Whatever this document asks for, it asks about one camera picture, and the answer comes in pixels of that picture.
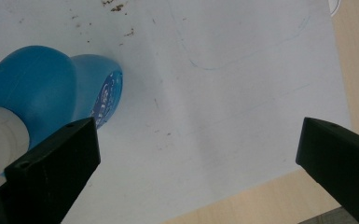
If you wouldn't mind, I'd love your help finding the white round object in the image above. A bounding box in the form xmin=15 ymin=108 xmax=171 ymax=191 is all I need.
xmin=327 ymin=0 xmax=342 ymax=17

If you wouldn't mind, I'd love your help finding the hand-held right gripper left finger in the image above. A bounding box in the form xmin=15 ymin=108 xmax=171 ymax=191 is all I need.
xmin=0 ymin=117 xmax=102 ymax=224

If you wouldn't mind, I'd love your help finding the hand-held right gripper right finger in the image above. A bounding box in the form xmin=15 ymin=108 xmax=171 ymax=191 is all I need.
xmin=295 ymin=117 xmax=359 ymax=224

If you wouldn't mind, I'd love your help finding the blue plastic bottle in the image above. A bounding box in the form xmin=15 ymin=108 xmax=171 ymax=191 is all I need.
xmin=0 ymin=45 xmax=124 ymax=182

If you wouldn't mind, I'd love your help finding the white paper sheet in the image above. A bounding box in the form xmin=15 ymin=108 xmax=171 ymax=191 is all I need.
xmin=0 ymin=0 xmax=352 ymax=224

